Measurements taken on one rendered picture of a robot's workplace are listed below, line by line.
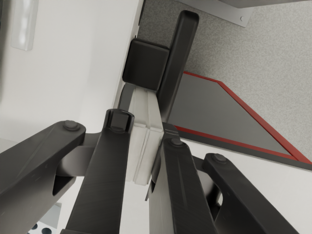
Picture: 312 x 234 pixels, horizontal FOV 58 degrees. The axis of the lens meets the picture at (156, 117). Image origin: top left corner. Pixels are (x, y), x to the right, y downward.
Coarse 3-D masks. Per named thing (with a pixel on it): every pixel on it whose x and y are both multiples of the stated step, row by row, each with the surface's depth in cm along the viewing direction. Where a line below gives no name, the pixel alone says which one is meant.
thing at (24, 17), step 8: (16, 0) 22; (24, 0) 22; (32, 0) 22; (16, 8) 22; (24, 8) 22; (32, 8) 22; (16, 16) 22; (24, 16) 22; (32, 16) 22; (16, 24) 22; (24, 24) 22; (32, 24) 23; (16, 32) 22; (24, 32) 22; (32, 32) 23; (16, 40) 23; (24, 40) 23; (32, 40) 23; (24, 48) 23
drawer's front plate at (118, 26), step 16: (112, 0) 14; (128, 0) 14; (112, 16) 15; (128, 16) 15; (112, 32) 15; (128, 32) 15; (96, 48) 15; (112, 48) 15; (128, 48) 16; (96, 64) 15; (112, 64) 15; (96, 80) 16; (112, 80) 16; (96, 96) 16; (112, 96) 16; (80, 112) 16; (96, 112) 16; (96, 128) 17; (80, 176) 18; (64, 208) 18; (64, 224) 19
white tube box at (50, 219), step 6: (48, 210) 37; (54, 210) 37; (48, 216) 36; (54, 216) 36; (42, 222) 35; (48, 222) 35; (54, 222) 36; (36, 228) 35; (42, 228) 35; (48, 228) 35; (54, 228) 35
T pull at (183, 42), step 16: (192, 16) 16; (176, 32) 16; (192, 32) 16; (144, 48) 17; (160, 48) 17; (176, 48) 17; (128, 64) 17; (144, 64) 17; (160, 64) 17; (176, 64) 17; (128, 80) 17; (144, 80) 17; (160, 80) 17; (176, 80) 17; (160, 96) 18; (160, 112) 18
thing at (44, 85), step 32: (64, 0) 23; (96, 0) 23; (0, 32) 23; (64, 32) 24; (96, 32) 24; (0, 64) 24; (32, 64) 24; (64, 64) 24; (0, 96) 25; (32, 96) 25; (64, 96) 25; (0, 128) 26; (32, 128) 26
